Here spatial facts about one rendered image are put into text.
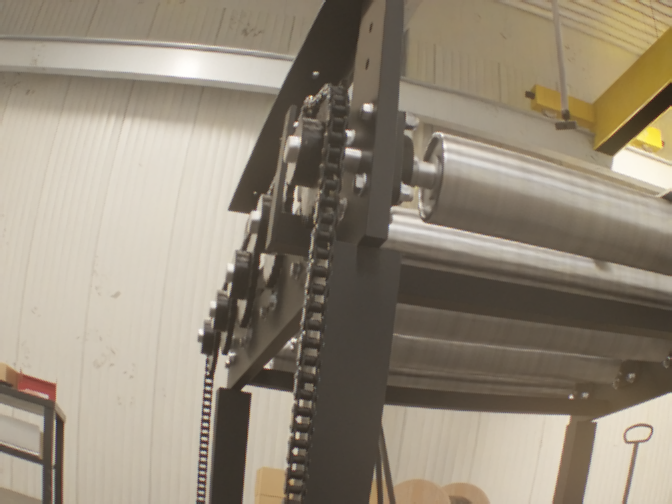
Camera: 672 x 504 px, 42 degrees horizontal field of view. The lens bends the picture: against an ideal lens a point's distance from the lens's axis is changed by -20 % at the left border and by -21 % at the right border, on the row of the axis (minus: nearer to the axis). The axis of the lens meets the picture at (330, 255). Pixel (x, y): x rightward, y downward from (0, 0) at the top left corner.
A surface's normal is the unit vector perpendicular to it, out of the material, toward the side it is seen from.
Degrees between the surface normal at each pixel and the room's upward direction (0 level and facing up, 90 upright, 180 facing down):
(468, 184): 110
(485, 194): 121
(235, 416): 90
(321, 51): 180
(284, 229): 90
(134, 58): 90
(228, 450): 90
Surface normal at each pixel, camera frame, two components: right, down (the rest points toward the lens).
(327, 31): -0.11, 0.95
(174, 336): 0.21, -0.25
